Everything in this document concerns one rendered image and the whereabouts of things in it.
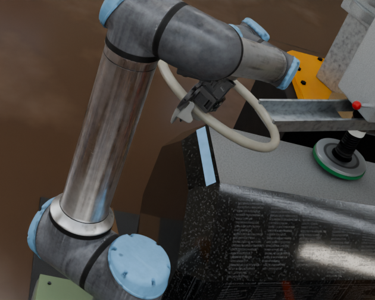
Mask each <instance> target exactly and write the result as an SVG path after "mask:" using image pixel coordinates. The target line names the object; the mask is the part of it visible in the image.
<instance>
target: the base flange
mask: <svg viewBox="0 0 375 300"><path fill-rule="evenodd" d="M287 53H288V54H290V55H292V56H295V58H297V59H298V60H299V61H300V65H299V68H298V71H297V72H296V74H295V76H294V78H293V80H292V83H293V86H294V89H295V92H296V95H297V97H298V99H328V98H329V96H330V94H331V93H332V91H331V90H330V89H329V88H328V87H327V86H326V85H325V84H324V83H323V82H321V81H320V80H319V79H318V78H317V77H316V75H317V73H318V71H319V69H320V67H321V65H322V63H323V61H324V59H325V58H321V57H316V56H313V55H309V54H305V53H301V52H297V51H293V50H291V51H289V52H287Z"/></svg>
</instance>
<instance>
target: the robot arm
mask: <svg viewBox="0 0 375 300"><path fill-rule="evenodd" d="M99 20H100V23H101V24H102V26H103V27H104V28H107V29H108V31H107V35H106V37H105V46H104V50H103V53H102V57H101V61H100V64H99V68H98V72H97V74H96V78H95V82H94V85H93V89H92V93H91V96H90V100H89V103H88V106H87V110H86V114H85V117H84V120H83V124H82V128H81V131H80V135H79V139H78V141H77V145H76V149H75V152H74V156H73V160H72V163H71V167H70V171H69V173H68V177H67V181H66V184H65V188H64V191H63V193H61V194H59V195H58V196H56V197H53V198H51V199H50V200H48V201H47V202H46V203H44V204H43V205H42V209H41V211H38V212H37V213H36V215H35V216H34V218H33V220H32V222H31V224H30V227H29V231H28V237H27V242H28V245H29V247H30V249H31V250H32V251H33V252H34V253H35V254H36V255H37V256H38V257H39V258H40V259H41V260H43V261H45V262H46V263H48V264H49V265H50V266H52V267H53V268H54V269H56V270H57V271H59V272H60V273H61V274H63V275H64V276H65V277H67V278H68V279H70V280H71V281H72V282H74V283H75V284H76V285H78V286H79V287H81V288H82V289H83V290H85V291H86V292H87V293H89V294H90V295H92V296H93V299H92V300H161V298H162V295H163V293H164V291H165V289H166V287H167V284H168V278H169V275H170V268H171V267H170V260H169V258H168V256H167V254H166V252H165V250H163V248H162V247H161V246H158V245H157V243H156V242H155V241H154V240H152V239H150V238H148V237H146V236H143V235H139V234H131V235H128V234H126V235H122V236H120V235H118V234H117V233H116V232H114V231H113V230H111V228H112V226H113V223H114V213H113V211H112V209H111V207H110V205H111V201H112V199H113V196H114V193H115V190H116V187H117V184H118V181H119V178H120V175H121V172H122V169H123V166H124V163H125V160H126V157H127V154H128V151H129V148H130V145H131V142H132V139H133V136H134V133H135V130H136V127H137V125H138V121H139V118H140V115H141V112H142V109H143V106H144V103H145V100H146V97H147V94H148V91H149V88H150V85H151V82H152V79H153V76H154V73H155V70H156V67H157V64H158V62H159V60H163V61H164V62H166V63H168V64H170V65H172V66H173V67H175V68H177V74H179V75H182V76H183V77H190V78H193V79H198V80H199V82H198V83H197V84H195V85H194V86H193V88H192V89H191V90H190V91H189V92H188V93H187V94H186V95H185V97H184V98H183V99H182V100H181V101H180V103H179V105H178V106H177V108H176V109H175V111H174V113H173V115H172V117H171V121H170V122H171V124H173V122H174V121H175V120H176V119H177V117H178V118H179V119H180V122H182V121H185V122H187V123H191V122H192V120H193V118H194V119H195V120H198V121H201V119H200V118H198V117H197V116H196V115H195V114H194V113H193V112H192V110H193V109H194V107H195V103H194V102H192V101H191V100H192V99H194V101H195V102H196V103H197V104H198V107H200V109H201V110H203V112H204V113H210V112H213V111H215V112H216V111H217V109H218V108H219V107H220V105H221V104H222V103H223V102H224V101H225V100H226V97H225V95H226V93H227V92H228V91H229V90H230V89H231V88H233V87H235V85H236V83H235V82H234V80H236V79H237V78H238V77H242V78H246V79H254V80H260V81H262V82H266V83H270V84H272V85H273V86H275V87H276V88H278V89H281V90H285V89H286V88H287V87H288V86H289V84H290V83H291V81H292V80H293V78H294V76H295V74H296V72H297V71H298V68H299V65H300V61H299V60H298V59H297V58H295V56H292V55H290V54H288V53H287V52H285V51H283V50H281V49H279V48H277V47H276V46H274V45H272V44H270V43H268V40H269V39H270V36H269V34H268V33H267V32H266V31H265V30H264V29H263V28H262V27H261V26H260V25H259V24H258V23H256V22H255V21H254V20H252V19H251V18H248V17H247V18H245V19H244V20H242V22H241V24H240V25H233V24H227V23H224V22H222V21H220V20H218V19H216V18H214V17H212V16H210V15H208V14H206V13H204V12H202V11H200V10H199V9H197V8H195V7H193V6H191V5H188V4H187V3H185V2H183V1H182V0H105V1H104V2H103V4H102V7H101V9H100V12H99Z"/></svg>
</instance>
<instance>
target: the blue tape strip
mask: <svg viewBox="0 0 375 300"><path fill-rule="evenodd" d="M196 132H197V137H198V143H199V150H200V153H201V160H202V166H203V170H204V176H205V183H206V186H208V185H210V184H213V183H215V182H216V180H215V174H214V169H213V163H212V159H211V153H210V147H209V144H208V138H207V133H206V128H205V127H202V128H200V129H198V130H196Z"/></svg>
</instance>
